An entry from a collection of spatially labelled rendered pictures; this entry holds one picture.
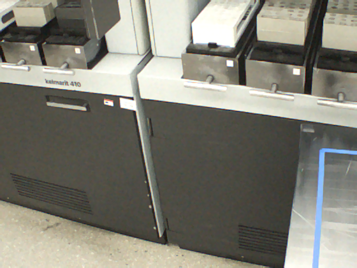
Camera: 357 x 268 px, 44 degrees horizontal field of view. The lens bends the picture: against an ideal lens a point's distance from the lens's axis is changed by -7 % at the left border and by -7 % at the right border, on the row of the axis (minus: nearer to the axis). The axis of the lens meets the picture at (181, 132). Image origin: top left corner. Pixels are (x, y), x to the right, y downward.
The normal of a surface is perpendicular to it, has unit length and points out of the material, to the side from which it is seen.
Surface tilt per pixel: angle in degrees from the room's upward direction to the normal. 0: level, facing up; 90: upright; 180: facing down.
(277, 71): 90
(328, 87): 90
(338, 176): 0
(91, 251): 0
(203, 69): 90
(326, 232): 0
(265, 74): 90
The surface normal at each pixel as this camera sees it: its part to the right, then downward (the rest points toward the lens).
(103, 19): 0.93, 0.14
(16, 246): -0.09, -0.80
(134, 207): -0.35, 0.59
